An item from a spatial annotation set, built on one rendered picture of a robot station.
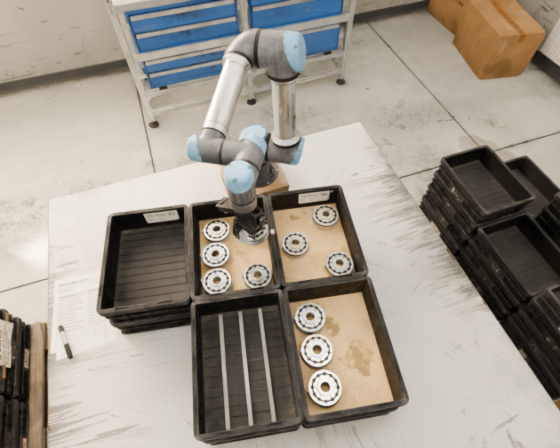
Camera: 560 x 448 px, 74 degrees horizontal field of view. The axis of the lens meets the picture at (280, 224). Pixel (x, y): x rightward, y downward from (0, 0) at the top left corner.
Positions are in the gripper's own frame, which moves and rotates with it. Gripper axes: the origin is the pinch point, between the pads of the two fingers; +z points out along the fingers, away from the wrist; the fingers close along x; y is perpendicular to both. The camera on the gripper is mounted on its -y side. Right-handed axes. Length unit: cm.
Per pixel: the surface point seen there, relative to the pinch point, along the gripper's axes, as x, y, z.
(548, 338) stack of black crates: 59, 115, 62
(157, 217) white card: -9.3, -38.1, 11.0
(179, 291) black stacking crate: -25.8, -12.7, 16.0
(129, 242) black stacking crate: -22, -43, 16
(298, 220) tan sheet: 23.9, 4.9, 18.4
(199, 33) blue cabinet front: 123, -145, 41
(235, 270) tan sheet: -7.9, -1.5, 16.8
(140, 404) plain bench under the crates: -61, -1, 27
